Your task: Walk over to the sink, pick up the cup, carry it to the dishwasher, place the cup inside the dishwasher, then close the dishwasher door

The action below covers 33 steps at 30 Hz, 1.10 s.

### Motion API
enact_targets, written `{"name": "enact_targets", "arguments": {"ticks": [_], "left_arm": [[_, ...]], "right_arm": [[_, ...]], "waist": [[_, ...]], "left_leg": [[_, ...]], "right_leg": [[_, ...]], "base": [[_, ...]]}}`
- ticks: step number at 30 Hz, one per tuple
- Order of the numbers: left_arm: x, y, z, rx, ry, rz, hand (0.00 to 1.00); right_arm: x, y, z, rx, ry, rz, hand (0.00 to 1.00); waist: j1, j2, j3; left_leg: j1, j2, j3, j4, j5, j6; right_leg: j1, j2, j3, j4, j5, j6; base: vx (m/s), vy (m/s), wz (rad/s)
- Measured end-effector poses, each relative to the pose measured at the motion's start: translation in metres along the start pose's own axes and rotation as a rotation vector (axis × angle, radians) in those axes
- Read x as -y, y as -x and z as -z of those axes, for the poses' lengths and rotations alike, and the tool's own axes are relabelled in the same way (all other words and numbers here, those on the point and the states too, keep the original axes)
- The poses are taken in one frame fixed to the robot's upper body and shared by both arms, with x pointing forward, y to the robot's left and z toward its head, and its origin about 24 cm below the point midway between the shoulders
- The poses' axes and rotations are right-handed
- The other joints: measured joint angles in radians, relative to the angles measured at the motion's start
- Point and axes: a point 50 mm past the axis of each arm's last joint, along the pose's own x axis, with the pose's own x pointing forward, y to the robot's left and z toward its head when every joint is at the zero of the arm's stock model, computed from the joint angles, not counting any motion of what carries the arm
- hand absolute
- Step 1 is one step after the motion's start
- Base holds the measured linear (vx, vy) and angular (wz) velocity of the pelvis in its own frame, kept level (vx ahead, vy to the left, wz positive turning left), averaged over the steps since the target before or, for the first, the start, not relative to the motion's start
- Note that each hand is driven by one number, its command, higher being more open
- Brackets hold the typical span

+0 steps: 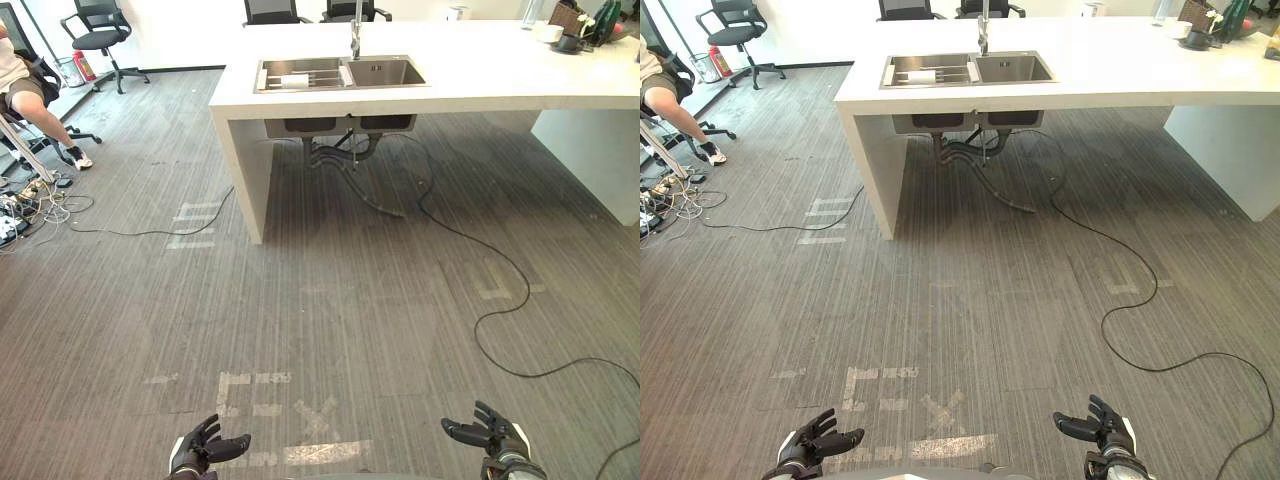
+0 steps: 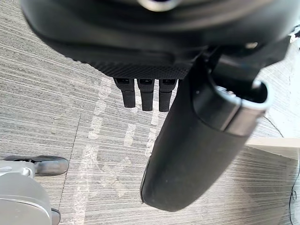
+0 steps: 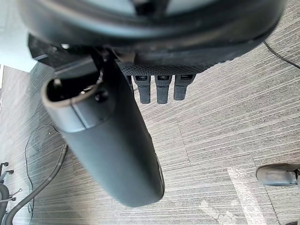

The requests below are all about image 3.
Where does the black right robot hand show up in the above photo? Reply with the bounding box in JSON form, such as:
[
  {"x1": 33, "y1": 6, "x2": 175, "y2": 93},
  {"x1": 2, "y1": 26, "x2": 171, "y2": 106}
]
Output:
[{"x1": 17, "y1": 0, "x2": 288, "y2": 208}]

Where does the thick grey braided cable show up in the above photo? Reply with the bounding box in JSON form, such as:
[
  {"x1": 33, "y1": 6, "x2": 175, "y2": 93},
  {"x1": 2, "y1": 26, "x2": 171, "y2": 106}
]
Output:
[{"x1": 4, "y1": 144, "x2": 69, "y2": 225}]

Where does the thin black cable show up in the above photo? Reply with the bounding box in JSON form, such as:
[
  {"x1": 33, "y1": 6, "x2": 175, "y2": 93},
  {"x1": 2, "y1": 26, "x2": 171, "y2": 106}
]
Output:
[
  {"x1": 24, "y1": 125, "x2": 62, "y2": 214},
  {"x1": 263, "y1": 40, "x2": 300, "y2": 67}
]

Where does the black office chair base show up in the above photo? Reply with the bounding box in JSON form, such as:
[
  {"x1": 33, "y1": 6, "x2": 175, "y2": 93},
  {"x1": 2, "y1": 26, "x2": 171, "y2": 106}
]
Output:
[{"x1": 0, "y1": 162, "x2": 23, "y2": 225}]

